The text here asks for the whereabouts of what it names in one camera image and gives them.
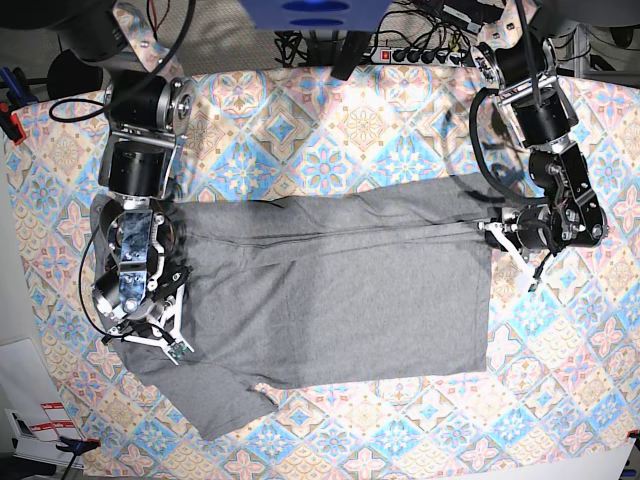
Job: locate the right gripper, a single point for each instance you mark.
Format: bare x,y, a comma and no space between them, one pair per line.
135,303

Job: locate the grey T-shirt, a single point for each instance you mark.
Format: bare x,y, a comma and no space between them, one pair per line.
308,290

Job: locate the patterned tile tablecloth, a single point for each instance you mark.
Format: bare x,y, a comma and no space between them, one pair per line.
562,377

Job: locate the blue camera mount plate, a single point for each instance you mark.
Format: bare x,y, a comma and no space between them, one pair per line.
281,15

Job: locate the white box with red labels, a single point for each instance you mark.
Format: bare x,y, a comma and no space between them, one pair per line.
39,435

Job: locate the red and black clamp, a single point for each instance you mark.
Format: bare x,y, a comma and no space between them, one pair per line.
11,125

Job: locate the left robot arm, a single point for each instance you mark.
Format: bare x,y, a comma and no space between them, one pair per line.
523,80

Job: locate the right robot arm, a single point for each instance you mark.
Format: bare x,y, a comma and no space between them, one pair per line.
148,106

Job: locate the blue spring clamp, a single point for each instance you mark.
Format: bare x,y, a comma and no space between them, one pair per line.
76,447

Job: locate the black centre post clamp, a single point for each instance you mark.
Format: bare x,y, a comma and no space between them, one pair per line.
353,48

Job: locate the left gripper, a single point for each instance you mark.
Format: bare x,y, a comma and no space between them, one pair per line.
528,228

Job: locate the white power strip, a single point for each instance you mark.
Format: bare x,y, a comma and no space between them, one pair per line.
418,57

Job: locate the black round weight disc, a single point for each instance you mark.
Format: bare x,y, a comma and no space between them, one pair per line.
68,76

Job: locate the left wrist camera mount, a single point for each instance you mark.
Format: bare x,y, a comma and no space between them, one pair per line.
530,276

